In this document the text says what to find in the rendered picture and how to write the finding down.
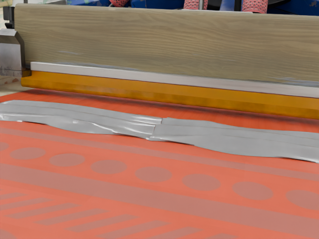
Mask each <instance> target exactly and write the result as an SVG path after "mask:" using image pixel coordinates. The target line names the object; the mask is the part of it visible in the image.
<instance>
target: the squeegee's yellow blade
mask: <svg viewBox="0 0 319 239"><path fill-rule="evenodd" d="M31 72H32V75H31V76H28V77H23V78H22V79H31V80H40V81H49V82H58V83H71V84H80V85H89V86H98V87H107V88H116V89H126V90H135V91H144V92H157V93H166V94H175V95H184V96H193V97H202V98H211V99H221V100H230V101H243V102H252V103H261V104H270V105H279V106H288V107H297V108H306V109H316V110H319V99H314V98H304V97H295V96H285V95H275V94H266V93H255V92H242V91H232V90H222V89H213V88H203V87H193V86H183V85H173V84H164V83H150V82H140V81H130V80H121V79H111V78H101V77H91V76H81V75H72V74H58V73H48V72H38V71H31Z"/></svg>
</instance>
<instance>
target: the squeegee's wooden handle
mask: <svg viewBox="0 0 319 239"><path fill-rule="evenodd" d="M14 29H15V31H17V32H18V33H19V34H20V36H21V37H22V39H23V40H24V46H25V68H26V69H30V62H35V61H40V62H51V63H62V64H76V65H87V66H98V67H109V68H119V69H130V70H140V71H151V72H162V73H172V74H188V75H198V76H209V77H219V78H230V79H241V80H251V81H262V82H273V83H288V84H298V85H309V86H319V16H306V15H284V14H262V13H240V12H218V11H196V10H174V9H142V8H120V7H98V6H77V5H55V4H33V3H17V4H16V5H15V8H14Z"/></svg>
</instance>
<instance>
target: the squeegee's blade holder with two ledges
mask: <svg viewBox="0 0 319 239"><path fill-rule="evenodd" d="M30 69H31V71H38V72H48V73H58V74H72V75H81V76H91V77H101V78H111V79H121V80H130V81H140V82H150V83H164V84H173V85H183V86H193V87H203V88H213V89H222V90H232V91H242V92H255V93H266V94H275V95H285V96H295V97H304V98H314V99H319V86H309V85H298V84H288V83H273V82H262V81H251V80H241V79H230V78H219V77H209V76H198V75H188V74H172V73H162V72H151V71H140V70H130V69H119V68H109V67H98V66H87V65H76V64H62V63H51V62H40V61H35V62H30Z"/></svg>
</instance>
